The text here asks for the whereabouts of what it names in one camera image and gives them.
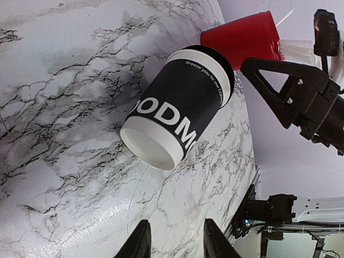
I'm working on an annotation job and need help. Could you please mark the white sugar packets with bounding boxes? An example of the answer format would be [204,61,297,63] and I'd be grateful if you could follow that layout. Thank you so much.
[279,40,318,65]

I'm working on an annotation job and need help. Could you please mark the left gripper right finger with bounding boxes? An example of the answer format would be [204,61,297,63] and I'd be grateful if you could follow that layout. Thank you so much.
[203,219,241,258]

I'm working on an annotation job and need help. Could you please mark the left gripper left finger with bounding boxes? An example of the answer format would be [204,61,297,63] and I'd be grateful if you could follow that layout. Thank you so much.
[114,220,151,258]

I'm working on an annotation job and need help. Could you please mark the black plastic cup lid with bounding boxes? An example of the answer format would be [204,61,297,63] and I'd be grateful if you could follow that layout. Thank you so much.
[181,45,236,95]

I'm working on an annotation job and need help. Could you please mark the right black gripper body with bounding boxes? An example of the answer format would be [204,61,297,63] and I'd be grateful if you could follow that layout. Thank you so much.
[293,68,343,156]

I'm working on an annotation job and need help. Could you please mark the white straw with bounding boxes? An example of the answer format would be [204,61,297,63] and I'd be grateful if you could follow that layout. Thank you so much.
[275,8,296,27]

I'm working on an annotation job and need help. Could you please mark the black paper coffee cup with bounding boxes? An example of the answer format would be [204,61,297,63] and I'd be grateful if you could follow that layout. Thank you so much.
[120,45,234,170]

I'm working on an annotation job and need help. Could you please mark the red cylindrical holder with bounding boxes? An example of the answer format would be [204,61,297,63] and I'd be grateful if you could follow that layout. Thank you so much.
[200,11,284,70]

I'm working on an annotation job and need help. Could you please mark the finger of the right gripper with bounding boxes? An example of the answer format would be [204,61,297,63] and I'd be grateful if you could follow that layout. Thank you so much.
[241,58,329,128]

